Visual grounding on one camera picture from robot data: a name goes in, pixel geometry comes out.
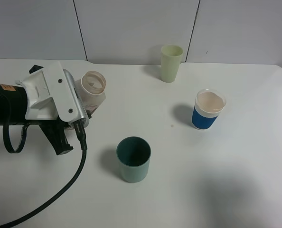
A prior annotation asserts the black braided cable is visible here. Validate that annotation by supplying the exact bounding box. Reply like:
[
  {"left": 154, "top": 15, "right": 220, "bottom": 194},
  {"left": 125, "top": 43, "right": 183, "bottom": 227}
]
[{"left": 0, "top": 120, "right": 88, "bottom": 228}]

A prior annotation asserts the light green tall cup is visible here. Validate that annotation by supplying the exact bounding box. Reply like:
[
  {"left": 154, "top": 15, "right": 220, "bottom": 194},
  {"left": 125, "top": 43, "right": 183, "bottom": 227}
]
[{"left": 160, "top": 45, "right": 183, "bottom": 83}]

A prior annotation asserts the clear plastic drink bottle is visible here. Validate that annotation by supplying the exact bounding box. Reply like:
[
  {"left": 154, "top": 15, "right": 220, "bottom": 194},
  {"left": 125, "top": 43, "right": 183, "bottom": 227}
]
[{"left": 63, "top": 69, "right": 106, "bottom": 127}]

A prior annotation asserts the teal green cup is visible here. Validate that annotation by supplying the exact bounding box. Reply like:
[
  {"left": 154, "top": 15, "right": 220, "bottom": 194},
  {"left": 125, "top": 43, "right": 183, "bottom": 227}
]
[{"left": 116, "top": 136, "right": 151, "bottom": 183}]

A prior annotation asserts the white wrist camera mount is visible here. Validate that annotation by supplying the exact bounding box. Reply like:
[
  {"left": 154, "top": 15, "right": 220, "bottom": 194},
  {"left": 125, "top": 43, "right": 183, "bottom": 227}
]
[{"left": 16, "top": 61, "right": 89, "bottom": 127}]

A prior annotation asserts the blue sleeved paper cup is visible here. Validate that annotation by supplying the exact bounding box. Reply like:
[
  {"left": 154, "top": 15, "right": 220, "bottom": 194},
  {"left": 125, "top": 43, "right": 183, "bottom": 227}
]
[{"left": 191, "top": 89, "right": 226, "bottom": 130}]

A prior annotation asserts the black gripper orange label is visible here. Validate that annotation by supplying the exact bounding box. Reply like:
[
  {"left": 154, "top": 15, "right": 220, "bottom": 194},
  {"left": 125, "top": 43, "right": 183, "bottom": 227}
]
[{"left": 0, "top": 65, "right": 73, "bottom": 155}]

